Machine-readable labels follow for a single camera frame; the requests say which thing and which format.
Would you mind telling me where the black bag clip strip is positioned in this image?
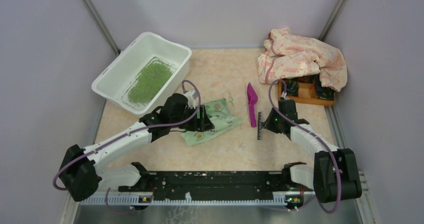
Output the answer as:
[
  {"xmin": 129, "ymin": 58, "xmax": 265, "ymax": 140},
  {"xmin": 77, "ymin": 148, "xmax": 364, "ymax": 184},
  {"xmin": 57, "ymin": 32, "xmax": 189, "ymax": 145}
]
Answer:
[{"xmin": 257, "ymin": 112, "xmax": 263, "ymax": 140}]

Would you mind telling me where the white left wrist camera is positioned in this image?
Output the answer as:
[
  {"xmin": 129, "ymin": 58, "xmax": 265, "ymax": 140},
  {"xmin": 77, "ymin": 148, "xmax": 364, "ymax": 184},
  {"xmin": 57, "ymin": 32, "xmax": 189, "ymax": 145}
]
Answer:
[{"xmin": 183, "ymin": 89, "xmax": 198, "ymax": 109}]

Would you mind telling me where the wooden tray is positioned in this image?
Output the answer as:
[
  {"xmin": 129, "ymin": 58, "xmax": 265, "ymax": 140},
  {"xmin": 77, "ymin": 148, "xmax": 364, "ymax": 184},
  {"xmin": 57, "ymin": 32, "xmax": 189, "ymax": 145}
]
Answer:
[{"xmin": 278, "ymin": 75, "xmax": 336, "ymax": 107}]

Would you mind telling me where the dark patterned item left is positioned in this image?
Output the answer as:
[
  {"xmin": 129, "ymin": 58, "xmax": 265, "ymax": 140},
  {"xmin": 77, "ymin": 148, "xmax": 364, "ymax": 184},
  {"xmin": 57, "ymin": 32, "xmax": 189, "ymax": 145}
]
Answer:
[{"xmin": 285, "ymin": 79, "xmax": 299, "ymax": 96}]

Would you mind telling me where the green litter in box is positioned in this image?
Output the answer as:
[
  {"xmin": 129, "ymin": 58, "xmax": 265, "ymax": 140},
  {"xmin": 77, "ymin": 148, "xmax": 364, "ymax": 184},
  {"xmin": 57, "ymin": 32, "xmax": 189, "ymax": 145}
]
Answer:
[{"xmin": 127, "ymin": 56, "xmax": 174, "ymax": 105}]

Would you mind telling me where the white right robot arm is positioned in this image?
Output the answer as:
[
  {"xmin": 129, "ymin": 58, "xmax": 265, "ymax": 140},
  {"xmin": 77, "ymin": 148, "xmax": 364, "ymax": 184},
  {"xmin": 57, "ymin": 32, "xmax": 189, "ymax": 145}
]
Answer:
[{"xmin": 257, "ymin": 99, "xmax": 362, "ymax": 203}]

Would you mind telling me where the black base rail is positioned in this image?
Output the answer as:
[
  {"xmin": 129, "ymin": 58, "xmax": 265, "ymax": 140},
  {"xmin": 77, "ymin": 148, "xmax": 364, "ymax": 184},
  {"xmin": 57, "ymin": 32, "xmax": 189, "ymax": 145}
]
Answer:
[{"xmin": 117, "ymin": 171, "xmax": 313, "ymax": 206}]

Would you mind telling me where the dark patterned item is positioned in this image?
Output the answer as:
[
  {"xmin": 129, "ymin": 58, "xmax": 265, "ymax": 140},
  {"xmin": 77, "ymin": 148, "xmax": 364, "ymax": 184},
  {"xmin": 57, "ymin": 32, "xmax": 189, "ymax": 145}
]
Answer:
[
  {"xmin": 313, "ymin": 76, "xmax": 335, "ymax": 100},
  {"xmin": 285, "ymin": 79, "xmax": 299, "ymax": 96}
]

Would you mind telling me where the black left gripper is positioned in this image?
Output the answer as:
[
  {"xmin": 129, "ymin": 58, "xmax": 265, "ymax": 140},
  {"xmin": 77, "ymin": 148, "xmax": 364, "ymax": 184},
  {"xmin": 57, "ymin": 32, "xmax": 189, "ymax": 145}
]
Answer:
[{"xmin": 170, "ymin": 104, "xmax": 215, "ymax": 132}]

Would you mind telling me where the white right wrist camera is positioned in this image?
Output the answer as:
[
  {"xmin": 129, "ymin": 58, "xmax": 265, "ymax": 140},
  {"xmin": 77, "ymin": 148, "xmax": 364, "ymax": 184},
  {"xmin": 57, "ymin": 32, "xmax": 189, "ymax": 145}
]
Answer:
[{"xmin": 279, "ymin": 92, "xmax": 288, "ymax": 100}]

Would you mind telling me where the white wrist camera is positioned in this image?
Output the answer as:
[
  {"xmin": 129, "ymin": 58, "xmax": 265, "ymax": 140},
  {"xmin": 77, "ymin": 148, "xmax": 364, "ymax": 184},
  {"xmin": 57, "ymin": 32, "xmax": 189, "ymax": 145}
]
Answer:
[
  {"xmin": 183, "ymin": 89, "xmax": 198, "ymax": 109},
  {"xmin": 279, "ymin": 92, "xmax": 288, "ymax": 100}
]

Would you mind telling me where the purple plastic scoop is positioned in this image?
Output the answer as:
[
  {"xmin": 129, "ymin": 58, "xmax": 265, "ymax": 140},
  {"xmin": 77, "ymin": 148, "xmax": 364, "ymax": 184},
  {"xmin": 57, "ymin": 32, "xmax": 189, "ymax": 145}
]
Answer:
[{"xmin": 246, "ymin": 82, "xmax": 258, "ymax": 127}]

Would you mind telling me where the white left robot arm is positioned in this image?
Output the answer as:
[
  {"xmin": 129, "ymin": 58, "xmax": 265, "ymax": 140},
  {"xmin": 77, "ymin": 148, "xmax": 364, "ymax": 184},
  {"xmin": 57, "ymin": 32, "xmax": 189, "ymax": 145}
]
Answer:
[{"xmin": 53, "ymin": 90, "xmax": 215, "ymax": 202}]

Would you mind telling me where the green cat litter bag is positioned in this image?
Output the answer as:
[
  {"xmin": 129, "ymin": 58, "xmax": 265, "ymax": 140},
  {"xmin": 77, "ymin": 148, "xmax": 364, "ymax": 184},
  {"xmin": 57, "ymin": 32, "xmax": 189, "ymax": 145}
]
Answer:
[{"xmin": 181, "ymin": 98, "xmax": 243, "ymax": 146}]

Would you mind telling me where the dark patterned item right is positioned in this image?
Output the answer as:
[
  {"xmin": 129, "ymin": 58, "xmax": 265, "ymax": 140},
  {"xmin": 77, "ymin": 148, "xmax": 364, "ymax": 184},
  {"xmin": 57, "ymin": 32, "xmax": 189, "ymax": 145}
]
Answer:
[{"xmin": 313, "ymin": 76, "xmax": 335, "ymax": 100}]

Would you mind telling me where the pink patterned cloth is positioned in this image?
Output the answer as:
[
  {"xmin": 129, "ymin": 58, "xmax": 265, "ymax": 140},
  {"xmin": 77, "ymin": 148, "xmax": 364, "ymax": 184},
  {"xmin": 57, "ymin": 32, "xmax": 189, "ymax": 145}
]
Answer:
[{"xmin": 257, "ymin": 27, "xmax": 348, "ymax": 92}]

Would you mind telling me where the white plastic litter box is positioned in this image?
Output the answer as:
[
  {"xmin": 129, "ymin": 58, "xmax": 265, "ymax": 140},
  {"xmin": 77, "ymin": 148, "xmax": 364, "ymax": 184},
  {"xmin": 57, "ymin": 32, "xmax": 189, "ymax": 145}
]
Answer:
[{"xmin": 91, "ymin": 32, "xmax": 192, "ymax": 117}]

